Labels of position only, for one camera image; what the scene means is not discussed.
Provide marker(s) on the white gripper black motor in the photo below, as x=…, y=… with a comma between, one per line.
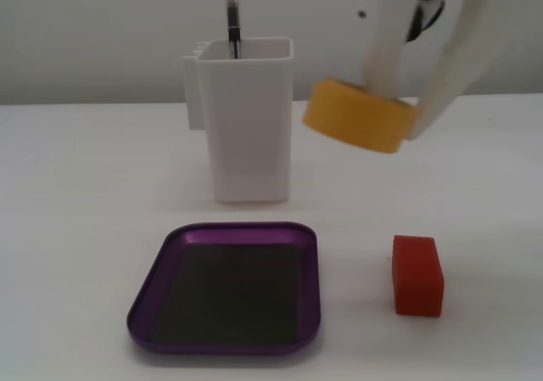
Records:
x=383, y=29

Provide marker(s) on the yellow tape roll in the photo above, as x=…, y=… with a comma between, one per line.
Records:
x=360, y=115

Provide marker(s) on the white plastic box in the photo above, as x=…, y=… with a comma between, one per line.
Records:
x=250, y=126

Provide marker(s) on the clear black ballpoint pen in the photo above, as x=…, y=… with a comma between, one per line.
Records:
x=233, y=20

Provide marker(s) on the red rectangular block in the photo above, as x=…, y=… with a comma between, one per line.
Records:
x=418, y=277

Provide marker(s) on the purple metal tray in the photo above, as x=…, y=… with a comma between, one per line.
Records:
x=229, y=292

